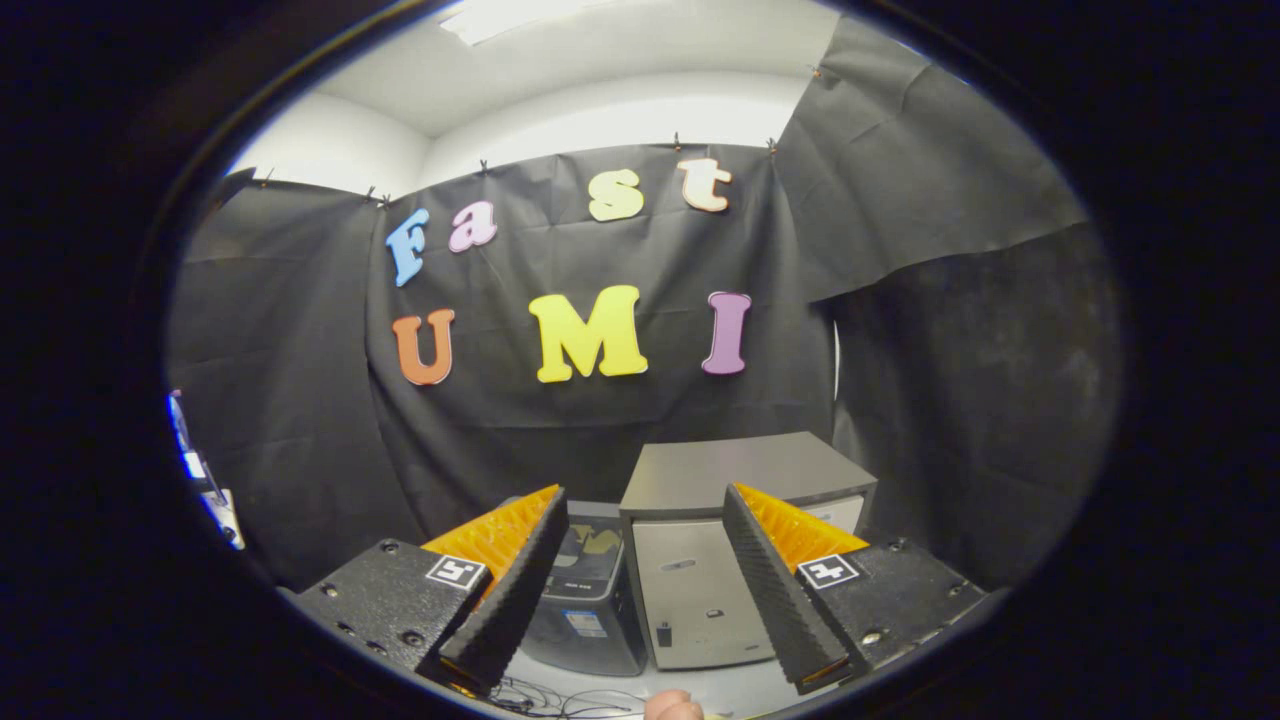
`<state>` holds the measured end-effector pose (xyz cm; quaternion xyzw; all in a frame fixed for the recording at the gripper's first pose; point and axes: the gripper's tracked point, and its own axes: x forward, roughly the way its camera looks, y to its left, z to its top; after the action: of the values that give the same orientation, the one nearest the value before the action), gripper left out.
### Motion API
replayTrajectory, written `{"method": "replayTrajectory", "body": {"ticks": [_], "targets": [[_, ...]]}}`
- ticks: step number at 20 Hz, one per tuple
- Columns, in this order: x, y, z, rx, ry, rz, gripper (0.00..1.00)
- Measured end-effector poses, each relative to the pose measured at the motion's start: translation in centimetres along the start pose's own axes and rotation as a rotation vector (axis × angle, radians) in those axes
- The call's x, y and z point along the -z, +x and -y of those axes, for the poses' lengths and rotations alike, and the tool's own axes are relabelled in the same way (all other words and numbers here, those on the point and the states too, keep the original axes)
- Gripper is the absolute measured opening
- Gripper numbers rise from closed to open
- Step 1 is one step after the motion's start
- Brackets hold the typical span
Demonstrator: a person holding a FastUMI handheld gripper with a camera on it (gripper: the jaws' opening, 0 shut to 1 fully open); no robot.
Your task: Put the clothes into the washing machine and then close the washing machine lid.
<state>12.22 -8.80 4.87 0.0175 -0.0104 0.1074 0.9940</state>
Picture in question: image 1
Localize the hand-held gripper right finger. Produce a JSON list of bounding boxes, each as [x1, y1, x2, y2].
[[722, 483, 989, 695]]

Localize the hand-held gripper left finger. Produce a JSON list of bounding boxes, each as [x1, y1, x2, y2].
[[290, 485, 569, 698]]

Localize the grey washing machine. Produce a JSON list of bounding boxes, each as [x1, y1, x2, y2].
[[518, 498, 649, 678]]

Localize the grey small cabinet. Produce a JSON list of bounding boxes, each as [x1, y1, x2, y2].
[[619, 431, 879, 671]]

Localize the black floor cables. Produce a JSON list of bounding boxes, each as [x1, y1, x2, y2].
[[488, 677, 646, 720]]

